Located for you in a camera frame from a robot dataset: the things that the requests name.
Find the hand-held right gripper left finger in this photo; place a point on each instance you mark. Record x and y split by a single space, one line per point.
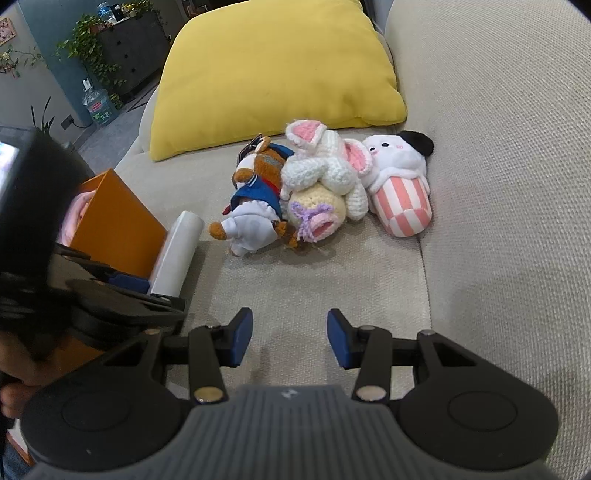
240 337

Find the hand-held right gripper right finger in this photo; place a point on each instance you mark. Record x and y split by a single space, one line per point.
339 339

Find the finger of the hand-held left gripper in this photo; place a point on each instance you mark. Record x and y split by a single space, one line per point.
131 284
138 304

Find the pink pouch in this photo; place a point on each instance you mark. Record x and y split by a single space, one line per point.
74 217

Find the white cream tube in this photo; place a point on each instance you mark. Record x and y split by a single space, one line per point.
178 249

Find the orange box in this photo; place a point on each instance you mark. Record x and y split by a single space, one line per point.
120 221

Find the person's left hand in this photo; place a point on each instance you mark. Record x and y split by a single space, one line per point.
18 397

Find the thin-leaved green plant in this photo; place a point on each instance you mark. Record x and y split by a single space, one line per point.
44 117

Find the cat plush in sailor outfit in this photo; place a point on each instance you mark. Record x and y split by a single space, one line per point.
258 203

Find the large water jug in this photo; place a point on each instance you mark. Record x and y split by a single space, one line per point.
99 108

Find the white plush with pink stripes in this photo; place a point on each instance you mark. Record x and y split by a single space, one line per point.
401 194

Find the white crochet bunny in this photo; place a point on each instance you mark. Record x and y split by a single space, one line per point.
323 180

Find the beige sofa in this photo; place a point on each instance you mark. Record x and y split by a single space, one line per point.
485 207

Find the trailing ivy plant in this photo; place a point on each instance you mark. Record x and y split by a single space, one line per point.
87 41

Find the framed picture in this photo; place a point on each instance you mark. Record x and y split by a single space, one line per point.
6 30

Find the dark grey cabinet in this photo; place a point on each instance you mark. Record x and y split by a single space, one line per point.
134 50

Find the water bottle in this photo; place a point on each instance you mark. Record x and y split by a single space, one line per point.
104 11

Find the yellow pillow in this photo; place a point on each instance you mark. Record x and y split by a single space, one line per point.
277 78

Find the wall socket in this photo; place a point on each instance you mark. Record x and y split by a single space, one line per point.
67 122

